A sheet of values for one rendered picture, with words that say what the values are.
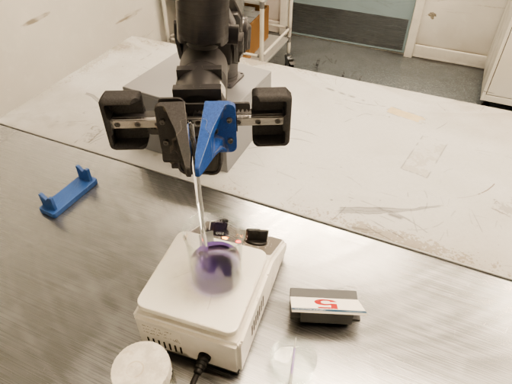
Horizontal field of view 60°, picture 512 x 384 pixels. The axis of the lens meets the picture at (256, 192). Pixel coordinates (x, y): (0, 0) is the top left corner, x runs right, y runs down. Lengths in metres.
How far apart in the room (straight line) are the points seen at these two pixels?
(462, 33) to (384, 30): 0.51
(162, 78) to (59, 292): 0.40
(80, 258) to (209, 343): 0.27
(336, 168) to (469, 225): 0.24
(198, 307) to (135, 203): 0.31
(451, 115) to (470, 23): 2.40
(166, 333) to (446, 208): 0.49
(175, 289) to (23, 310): 0.23
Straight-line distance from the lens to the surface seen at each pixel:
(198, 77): 0.47
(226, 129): 0.44
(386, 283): 0.65
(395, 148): 0.89
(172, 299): 0.51
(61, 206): 0.78
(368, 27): 3.48
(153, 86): 0.82
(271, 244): 0.61
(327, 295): 0.62
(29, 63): 2.21
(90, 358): 0.60
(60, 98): 1.10
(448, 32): 3.44
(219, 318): 0.49
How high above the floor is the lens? 1.40
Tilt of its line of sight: 42 degrees down
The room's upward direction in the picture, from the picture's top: straight up
